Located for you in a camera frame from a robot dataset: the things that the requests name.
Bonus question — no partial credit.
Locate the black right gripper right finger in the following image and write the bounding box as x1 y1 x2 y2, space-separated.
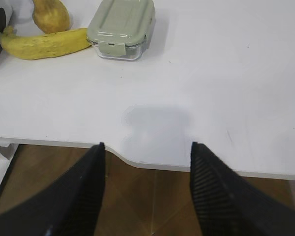
190 142 295 236

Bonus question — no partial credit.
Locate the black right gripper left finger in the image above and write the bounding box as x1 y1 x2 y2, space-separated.
0 143 105 236

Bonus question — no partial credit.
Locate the yellow banana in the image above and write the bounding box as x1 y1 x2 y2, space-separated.
0 26 90 60

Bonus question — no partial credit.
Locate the green lidded glass container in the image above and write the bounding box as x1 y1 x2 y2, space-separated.
86 0 155 61

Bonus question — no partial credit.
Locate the yellow pear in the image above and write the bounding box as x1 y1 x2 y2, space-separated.
32 0 70 34

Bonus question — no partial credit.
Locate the navy and white lunch bag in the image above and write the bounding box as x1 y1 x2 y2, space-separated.
0 0 33 55

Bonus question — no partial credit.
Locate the white table leg frame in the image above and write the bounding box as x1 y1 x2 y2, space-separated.
0 143 19 185

